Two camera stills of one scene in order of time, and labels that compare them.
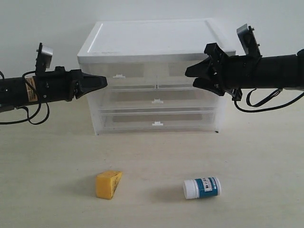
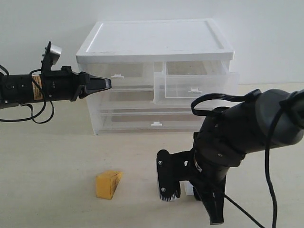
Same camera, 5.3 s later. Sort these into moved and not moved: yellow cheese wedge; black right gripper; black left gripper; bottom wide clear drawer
Moved: black right gripper
Not moved: black left gripper; bottom wide clear drawer; yellow cheese wedge
